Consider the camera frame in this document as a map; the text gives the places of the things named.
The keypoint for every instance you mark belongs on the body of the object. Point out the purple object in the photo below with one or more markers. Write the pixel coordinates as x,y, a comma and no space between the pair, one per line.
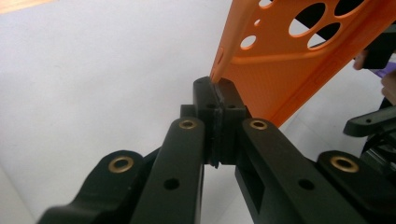
386,72

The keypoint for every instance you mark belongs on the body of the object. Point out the orange phone case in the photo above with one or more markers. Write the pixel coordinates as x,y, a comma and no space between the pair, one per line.
274,77

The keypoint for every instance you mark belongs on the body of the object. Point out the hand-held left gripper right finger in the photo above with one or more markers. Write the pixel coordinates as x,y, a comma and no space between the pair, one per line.
230,137

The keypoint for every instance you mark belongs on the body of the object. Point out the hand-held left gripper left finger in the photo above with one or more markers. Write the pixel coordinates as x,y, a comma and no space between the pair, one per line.
205,99

